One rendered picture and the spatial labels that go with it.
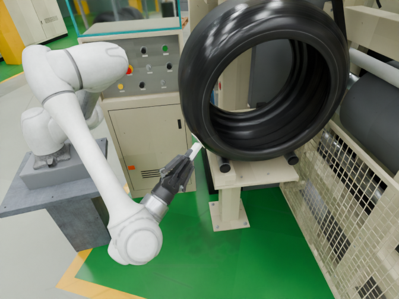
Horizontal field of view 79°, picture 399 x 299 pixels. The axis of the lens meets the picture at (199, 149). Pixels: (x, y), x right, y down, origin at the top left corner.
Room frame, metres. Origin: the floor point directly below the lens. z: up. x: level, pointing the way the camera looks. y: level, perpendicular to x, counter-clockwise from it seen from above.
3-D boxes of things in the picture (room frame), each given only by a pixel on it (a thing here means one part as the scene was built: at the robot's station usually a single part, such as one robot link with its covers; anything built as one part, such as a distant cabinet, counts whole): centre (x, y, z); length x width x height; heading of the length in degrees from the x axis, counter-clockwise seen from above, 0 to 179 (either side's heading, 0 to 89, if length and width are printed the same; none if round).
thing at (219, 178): (0.88, -0.09, 0.83); 0.36 x 0.09 x 0.06; 4
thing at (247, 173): (0.89, -0.23, 0.80); 0.37 x 0.36 x 0.02; 94
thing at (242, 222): (1.14, -0.19, 0.01); 0.27 x 0.27 x 0.02; 4
